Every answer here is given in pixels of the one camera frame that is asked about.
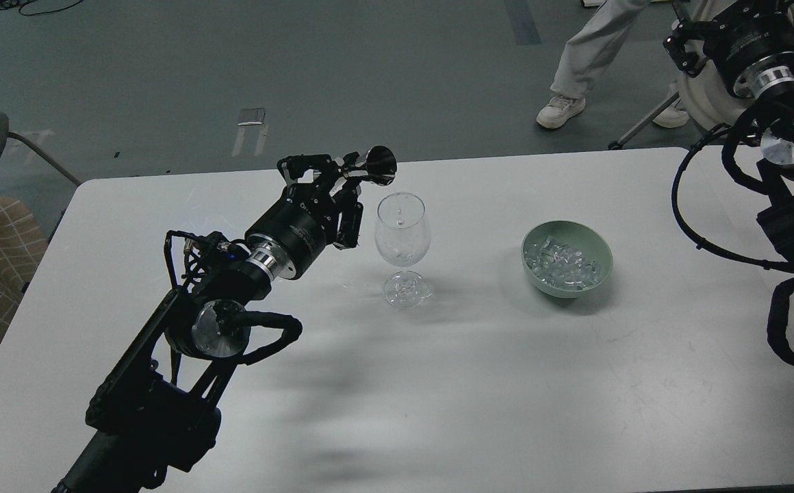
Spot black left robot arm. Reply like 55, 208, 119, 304
55, 146, 397, 492

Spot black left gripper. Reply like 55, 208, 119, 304
244, 154, 363, 279

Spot green bowl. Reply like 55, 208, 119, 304
520, 220, 613, 299

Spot person in white trousers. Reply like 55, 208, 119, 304
537, 1, 653, 130

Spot metal floor plate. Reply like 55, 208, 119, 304
231, 107, 269, 158

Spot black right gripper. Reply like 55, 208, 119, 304
663, 1, 794, 97

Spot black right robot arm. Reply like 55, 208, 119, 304
663, 1, 794, 367

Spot clear wine glass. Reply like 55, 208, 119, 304
374, 192, 433, 309

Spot steel cocktail jigger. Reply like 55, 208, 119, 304
340, 144, 397, 186

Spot pile of ice cubes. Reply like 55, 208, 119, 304
523, 236, 604, 292

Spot black floor cables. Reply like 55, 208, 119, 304
0, 0, 83, 28

